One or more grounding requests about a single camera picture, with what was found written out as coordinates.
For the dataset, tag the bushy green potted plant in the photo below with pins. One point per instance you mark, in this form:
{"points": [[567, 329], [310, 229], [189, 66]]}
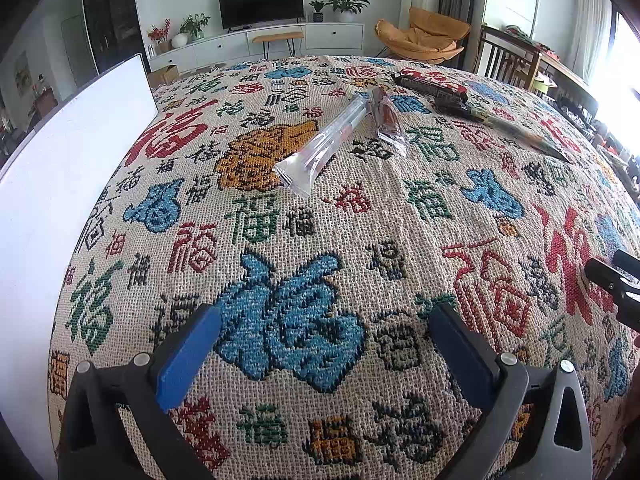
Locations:
{"points": [[195, 25]]}

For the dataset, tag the dark wooden chair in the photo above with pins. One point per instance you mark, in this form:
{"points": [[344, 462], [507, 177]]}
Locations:
{"points": [[505, 57]]}

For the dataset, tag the white television cabinet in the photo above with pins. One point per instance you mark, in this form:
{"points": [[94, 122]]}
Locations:
{"points": [[330, 37]]}

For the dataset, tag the dark glass cabinet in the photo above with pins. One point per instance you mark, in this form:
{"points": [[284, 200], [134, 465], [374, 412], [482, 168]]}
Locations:
{"points": [[112, 10]]}

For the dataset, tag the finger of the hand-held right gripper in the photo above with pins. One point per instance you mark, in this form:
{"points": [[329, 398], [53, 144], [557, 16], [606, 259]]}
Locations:
{"points": [[612, 282], [629, 265]]}

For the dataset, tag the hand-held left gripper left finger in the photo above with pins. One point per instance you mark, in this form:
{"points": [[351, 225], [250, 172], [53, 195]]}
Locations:
{"points": [[187, 355]]}

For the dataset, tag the red flower vase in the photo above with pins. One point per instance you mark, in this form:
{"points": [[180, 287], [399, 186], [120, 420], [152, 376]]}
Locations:
{"points": [[160, 35]]}

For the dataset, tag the small potted plant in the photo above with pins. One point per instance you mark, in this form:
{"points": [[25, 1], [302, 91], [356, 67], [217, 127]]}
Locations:
{"points": [[317, 10]]}

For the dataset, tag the wooden dining table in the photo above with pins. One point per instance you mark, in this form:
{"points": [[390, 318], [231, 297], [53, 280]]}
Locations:
{"points": [[565, 77]]}

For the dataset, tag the cardboard box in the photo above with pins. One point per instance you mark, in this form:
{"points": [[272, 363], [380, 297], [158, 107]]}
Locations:
{"points": [[162, 76]]}

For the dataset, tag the clear plastic tube packet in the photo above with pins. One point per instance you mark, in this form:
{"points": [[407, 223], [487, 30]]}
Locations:
{"points": [[320, 145]]}

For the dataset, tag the printed woven blanket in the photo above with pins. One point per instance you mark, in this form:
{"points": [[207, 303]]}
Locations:
{"points": [[325, 260]]}

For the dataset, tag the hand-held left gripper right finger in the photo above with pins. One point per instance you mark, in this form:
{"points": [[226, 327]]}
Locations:
{"points": [[460, 355]]}

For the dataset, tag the white round vase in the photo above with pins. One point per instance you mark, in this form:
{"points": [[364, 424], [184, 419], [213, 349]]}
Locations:
{"points": [[179, 40]]}

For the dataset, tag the wooden stool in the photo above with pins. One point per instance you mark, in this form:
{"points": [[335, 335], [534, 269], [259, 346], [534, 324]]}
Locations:
{"points": [[277, 36]]}

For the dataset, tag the black television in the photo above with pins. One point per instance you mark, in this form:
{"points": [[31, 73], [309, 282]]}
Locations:
{"points": [[260, 2]]}

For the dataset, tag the orange lounge chair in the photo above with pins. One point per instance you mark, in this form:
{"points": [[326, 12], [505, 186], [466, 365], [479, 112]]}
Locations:
{"points": [[425, 35]]}

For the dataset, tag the white storage box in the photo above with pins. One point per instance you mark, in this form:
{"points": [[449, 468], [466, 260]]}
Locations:
{"points": [[50, 185]]}

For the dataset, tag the long dark snack packet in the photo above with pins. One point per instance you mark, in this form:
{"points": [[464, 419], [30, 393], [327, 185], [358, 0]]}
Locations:
{"points": [[500, 125]]}

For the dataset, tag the large leafy potted plant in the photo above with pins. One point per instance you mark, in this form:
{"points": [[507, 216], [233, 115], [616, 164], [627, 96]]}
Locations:
{"points": [[346, 5]]}

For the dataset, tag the white curtain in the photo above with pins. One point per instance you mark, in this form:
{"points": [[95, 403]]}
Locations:
{"points": [[592, 20]]}

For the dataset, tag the dark chocolate bar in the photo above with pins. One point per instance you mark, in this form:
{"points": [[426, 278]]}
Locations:
{"points": [[430, 87]]}

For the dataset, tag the brown stick clear packet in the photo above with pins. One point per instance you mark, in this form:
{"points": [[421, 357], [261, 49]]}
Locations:
{"points": [[387, 117]]}

